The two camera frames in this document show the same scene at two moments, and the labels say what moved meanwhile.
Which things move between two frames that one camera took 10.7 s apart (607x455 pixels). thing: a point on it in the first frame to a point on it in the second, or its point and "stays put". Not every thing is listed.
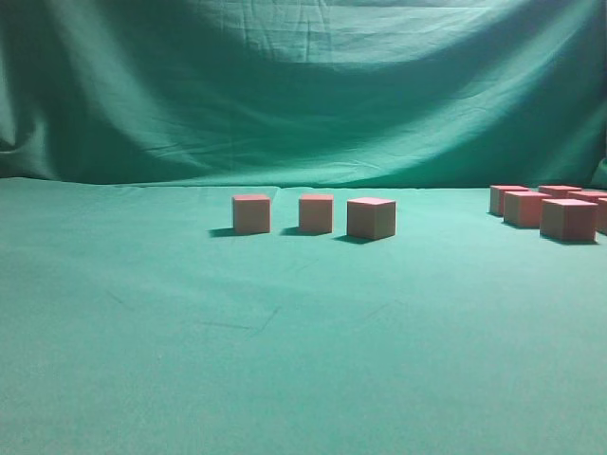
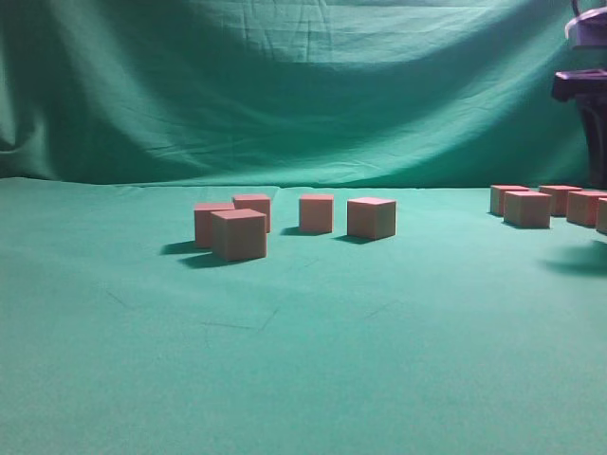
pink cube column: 251,214 stays put
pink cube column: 523,209 stays put
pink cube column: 602,215 to 239,234
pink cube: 316,213 stays put
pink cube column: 568,221 to 203,221
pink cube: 371,217 stays put
